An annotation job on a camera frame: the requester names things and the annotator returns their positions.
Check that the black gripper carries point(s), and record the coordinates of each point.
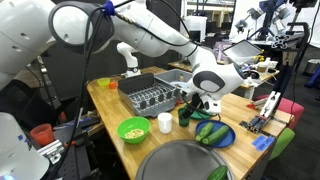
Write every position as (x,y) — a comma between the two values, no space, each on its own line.
(196,100)

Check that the dark green cup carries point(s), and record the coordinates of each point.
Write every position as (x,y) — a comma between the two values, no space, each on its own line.
(184,122)

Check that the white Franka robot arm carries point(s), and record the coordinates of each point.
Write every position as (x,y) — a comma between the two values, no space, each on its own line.
(150,33)
(131,56)

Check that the bright green plastic bowl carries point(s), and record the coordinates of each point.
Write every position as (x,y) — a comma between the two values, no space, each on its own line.
(123,125)

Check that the lime green bowl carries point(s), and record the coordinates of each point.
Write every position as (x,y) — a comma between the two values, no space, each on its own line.
(103,82)

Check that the orange red cup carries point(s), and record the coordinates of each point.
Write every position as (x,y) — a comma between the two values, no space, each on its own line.
(42,135)

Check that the dark green plate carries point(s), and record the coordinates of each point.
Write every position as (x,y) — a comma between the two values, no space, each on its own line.
(201,116)

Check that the white mug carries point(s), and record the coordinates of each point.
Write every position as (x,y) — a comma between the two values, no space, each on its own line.
(165,122)

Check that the green cucumber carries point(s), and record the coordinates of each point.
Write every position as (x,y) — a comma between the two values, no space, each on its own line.
(217,173)
(204,131)
(218,134)

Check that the gray plastic bin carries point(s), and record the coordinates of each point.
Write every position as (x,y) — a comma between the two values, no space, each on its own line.
(171,78)

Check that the gray dish rack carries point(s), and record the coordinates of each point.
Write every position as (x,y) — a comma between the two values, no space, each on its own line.
(146,96)

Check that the gray round tray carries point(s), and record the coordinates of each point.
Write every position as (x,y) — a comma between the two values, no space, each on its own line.
(180,160)

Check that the blue plate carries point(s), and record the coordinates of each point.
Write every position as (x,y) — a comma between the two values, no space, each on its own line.
(230,138)

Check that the pile of tan nuts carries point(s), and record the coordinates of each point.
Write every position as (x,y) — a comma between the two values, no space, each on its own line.
(134,133)

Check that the wooden background desk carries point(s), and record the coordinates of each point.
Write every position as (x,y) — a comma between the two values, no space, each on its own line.
(253,83)

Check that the white black headset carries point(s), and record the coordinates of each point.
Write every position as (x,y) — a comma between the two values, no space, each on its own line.
(250,74)

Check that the black computer monitor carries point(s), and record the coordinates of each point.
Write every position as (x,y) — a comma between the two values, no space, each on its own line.
(194,36)

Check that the orange cube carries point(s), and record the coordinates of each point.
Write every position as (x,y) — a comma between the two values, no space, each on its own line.
(113,85)

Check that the clear plastic storage bin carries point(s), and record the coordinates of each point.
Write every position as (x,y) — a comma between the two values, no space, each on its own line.
(241,51)

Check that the blue tape patch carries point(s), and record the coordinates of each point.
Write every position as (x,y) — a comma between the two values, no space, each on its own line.
(263,142)

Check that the green chair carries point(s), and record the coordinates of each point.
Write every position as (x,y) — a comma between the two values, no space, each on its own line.
(283,141)

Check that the pink chair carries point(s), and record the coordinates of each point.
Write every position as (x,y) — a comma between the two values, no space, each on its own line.
(290,110)

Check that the gray trash can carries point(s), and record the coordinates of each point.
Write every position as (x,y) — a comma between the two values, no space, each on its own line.
(311,66)

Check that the white machine housing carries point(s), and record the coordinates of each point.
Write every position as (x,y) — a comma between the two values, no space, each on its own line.
(16,150)

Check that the aluminum rail clamp stand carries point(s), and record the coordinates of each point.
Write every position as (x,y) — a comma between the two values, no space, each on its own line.
(263,113)

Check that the black camera stand pole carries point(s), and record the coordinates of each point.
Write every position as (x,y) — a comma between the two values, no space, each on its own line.
(283,76)

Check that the aluminum bracket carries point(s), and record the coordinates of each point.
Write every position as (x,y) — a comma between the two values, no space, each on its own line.
(53,150)

